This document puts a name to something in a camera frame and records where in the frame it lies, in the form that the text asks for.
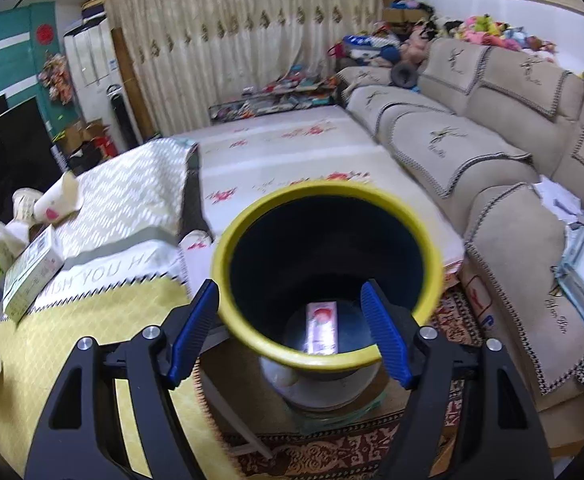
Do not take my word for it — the white cardboard box with label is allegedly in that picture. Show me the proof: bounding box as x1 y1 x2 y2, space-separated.
2 226 64 323

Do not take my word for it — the pink carton box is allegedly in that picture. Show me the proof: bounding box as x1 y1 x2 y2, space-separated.
304 301 339 356

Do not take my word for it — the white paper cup pink heart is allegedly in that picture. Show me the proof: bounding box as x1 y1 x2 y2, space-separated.
33 171 84 224

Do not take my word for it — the white yogurt tub blue label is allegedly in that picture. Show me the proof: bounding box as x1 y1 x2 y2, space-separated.
12 188 42 226

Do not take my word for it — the white paper towel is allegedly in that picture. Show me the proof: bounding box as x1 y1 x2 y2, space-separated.
0 220 30 257

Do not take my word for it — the yellow rimmed black trash bin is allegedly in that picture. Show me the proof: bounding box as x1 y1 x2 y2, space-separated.
211 181 444 413

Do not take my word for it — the patterned yellow white tablecloth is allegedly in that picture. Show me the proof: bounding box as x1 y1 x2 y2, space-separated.
0 139 237 479

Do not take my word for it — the beige sectional sofa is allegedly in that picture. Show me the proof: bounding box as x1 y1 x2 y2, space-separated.
345 38 584 412

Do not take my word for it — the large black television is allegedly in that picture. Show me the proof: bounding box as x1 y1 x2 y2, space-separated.
0 98 62 222

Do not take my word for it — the floral white mattress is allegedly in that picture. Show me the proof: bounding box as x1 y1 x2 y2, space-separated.
179 106 464 275

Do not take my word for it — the black tower fan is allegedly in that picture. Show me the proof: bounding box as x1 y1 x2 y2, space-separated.
106 84 139 150

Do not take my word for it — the artificial flower decoration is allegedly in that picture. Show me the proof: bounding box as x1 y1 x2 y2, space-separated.
37 52 74 105

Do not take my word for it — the low shelf with toys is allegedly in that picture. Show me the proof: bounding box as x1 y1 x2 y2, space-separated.
208 65 337 124

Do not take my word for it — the pile of plush toys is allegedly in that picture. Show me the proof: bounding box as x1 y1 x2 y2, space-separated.
328 0 556 70

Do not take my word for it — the cream patterned curtain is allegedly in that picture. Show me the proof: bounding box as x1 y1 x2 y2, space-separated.
104 0 379 136

